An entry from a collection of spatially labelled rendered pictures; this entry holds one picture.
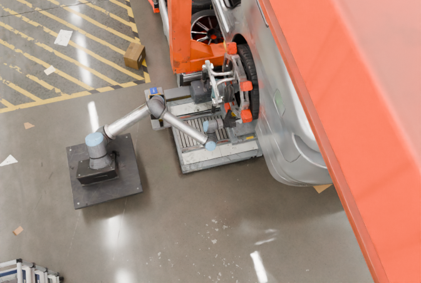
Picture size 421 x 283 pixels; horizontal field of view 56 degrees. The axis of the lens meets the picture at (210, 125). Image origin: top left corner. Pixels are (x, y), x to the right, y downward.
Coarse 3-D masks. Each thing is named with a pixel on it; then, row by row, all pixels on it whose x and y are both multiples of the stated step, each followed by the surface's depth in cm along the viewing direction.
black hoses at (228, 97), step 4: (224, 88) 316; (228, 88) 315; (232, 88) 316; (224, 92) 314; (228, 92) 314; (232, 92) 315; (224, 96) 315; (228, 96) 315; (232, 96) 316; (224, 100) 316; (228, 100) 317; (232, 100) 318
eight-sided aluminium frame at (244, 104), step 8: (224, 56) 342; (232, 56) 320; (224, 64) 350; (240, 64) 317; (224, 72) 358; (240, 80) 311; (240, 88) 314; (240, 96) 319; (248, 96) 317; (248, 104) 319; (240, 112) 329
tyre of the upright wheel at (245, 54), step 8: (240, 48) 323; (248, 48) 321; (248, 56) 314; (248, 64) 311; (248, 72) 312; (256, 72) 310; (256, 80) 309; (256, 88) 310; (256, 96) 312; (256, 104) 316; (256, 112) 323
